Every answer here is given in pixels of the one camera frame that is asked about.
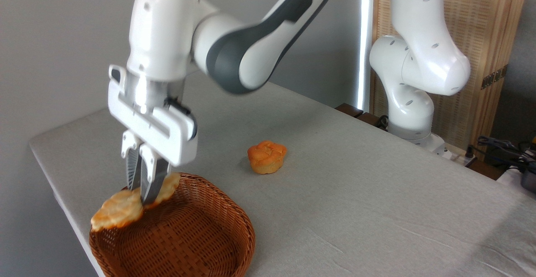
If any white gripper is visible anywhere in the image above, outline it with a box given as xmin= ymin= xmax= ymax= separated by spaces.
xmin=108 ymin=64 xmax=198 ymax=205

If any long golden bread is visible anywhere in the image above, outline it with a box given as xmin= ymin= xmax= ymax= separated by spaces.
xmin=90 ymin=172 xmax=181 ymax=232

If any brown woven wicker basket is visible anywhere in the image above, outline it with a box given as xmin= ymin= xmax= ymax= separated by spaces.
xmin=89 ymin=172 xmax=256 ymax=277

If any round orange bun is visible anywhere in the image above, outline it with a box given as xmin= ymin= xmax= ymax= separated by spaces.
xmin=247 ymin=141 xmax=288 ymax=174

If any grey tablecloth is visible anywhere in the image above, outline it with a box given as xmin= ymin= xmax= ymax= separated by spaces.
xmin=28 ymin=70 xmax=536 ymax=277

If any dark brown wooden block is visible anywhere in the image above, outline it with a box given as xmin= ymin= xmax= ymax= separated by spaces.
xmin=335 ymin=103 xmax=388 ymax=129

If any white vertical light strip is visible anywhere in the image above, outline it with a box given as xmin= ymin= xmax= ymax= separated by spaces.
xmin=357 ymin=0 xmax=375 ymax=113

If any metal screen hinge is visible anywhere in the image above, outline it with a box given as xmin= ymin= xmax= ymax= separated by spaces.
xmin=481 ymin=64 xmax=509 ymax=90

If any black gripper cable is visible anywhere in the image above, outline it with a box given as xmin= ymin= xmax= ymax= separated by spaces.
xmin=165 ymin=96 xmax=198 ymax=140

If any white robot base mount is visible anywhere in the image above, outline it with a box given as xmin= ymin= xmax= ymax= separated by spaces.
xmin=415 ymin=133 xmax=454 ymax=160

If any bundle of black cables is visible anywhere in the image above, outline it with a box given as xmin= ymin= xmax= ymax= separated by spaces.
xmin=466 ymin=136 xmax=536 ymax=174

